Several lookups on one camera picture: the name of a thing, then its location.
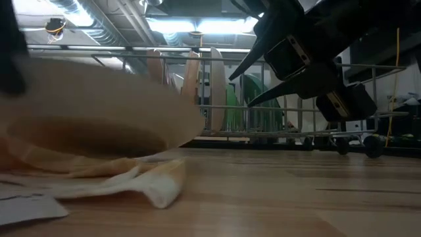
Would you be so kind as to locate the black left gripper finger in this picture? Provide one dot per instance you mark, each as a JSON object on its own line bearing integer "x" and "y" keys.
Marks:
{"x": 11, "y": 59}

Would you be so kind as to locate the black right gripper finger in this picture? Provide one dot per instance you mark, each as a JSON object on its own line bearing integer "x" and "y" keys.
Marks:
{"x": 283, "y": 56}
{"x": 345, "y": 102}

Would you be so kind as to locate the teal plate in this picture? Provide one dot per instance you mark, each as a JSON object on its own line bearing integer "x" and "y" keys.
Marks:
{"x": 260, "y": 85}

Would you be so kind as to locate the blue patterned plate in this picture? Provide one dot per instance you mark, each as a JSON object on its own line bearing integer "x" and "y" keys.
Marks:
{"x": 98, "y": 108}

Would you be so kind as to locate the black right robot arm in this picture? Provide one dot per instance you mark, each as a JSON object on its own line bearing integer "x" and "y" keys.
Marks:
{"x": 401, "y": 10}

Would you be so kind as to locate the light wooden desk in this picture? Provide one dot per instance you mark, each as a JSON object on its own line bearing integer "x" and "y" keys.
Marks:
{"x": 223, "y": 138}

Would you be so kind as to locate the white paper tag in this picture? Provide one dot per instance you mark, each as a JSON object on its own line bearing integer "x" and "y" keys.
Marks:
{"x": 26, "y": 207}

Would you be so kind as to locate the yellow white dish towel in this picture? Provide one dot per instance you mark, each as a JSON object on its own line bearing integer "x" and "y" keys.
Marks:
{"x": 158, "y": 184}

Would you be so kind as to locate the black metal table frame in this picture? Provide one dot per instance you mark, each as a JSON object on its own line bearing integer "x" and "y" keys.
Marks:
{"x": 263, "y": 145}

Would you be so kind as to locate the silver ventilation duct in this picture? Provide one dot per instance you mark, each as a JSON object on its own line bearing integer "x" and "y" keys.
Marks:
{"x": 98, "y": 23}

